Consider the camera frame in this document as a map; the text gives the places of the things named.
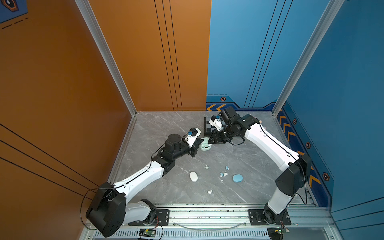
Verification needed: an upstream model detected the right green circuit board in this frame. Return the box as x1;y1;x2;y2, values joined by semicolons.
275;227;290;235

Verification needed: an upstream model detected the aluminium corner post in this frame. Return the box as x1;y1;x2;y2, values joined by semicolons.
75;0;137;118
272;0;345;117

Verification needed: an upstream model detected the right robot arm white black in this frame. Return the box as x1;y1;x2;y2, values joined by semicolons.
206;107;312;225

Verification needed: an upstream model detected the right aluminium corner post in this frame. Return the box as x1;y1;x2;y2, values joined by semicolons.
272;0;345;117

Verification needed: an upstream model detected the left aluminium corner post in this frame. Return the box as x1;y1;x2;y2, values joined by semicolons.
75;0;137;118

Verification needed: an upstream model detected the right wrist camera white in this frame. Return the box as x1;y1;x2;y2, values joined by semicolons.
209;115;224;132

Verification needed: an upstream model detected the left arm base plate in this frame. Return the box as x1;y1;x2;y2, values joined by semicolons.
128;209;170;227

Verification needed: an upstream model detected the mint green earbud case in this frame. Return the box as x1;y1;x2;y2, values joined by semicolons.
200;137;212;151

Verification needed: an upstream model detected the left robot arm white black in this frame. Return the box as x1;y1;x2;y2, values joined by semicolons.
86;131;204;238

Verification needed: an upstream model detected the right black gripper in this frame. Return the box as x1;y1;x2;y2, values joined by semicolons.
206;124;235;145

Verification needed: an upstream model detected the green circuit board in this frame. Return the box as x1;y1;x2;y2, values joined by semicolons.
275;227;290;235
138;229;157;239

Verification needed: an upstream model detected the left green circuit board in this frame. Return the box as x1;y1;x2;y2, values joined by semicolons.
138;229;157;239

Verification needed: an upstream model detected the black grey checkerboard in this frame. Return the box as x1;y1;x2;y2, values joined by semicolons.
204;116;226;137

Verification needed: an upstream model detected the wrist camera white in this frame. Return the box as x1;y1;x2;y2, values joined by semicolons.
209;115;224;132
183;128;201;146

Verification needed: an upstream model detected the white earbud case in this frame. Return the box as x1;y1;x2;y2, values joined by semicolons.
189;171;199;183

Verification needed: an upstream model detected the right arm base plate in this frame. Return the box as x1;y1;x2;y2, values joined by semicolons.
248;209;292;226

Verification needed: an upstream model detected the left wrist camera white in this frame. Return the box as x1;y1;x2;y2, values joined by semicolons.
183;128;201;146

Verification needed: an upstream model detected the blue earbud case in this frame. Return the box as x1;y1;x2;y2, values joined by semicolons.
232;174;244;183

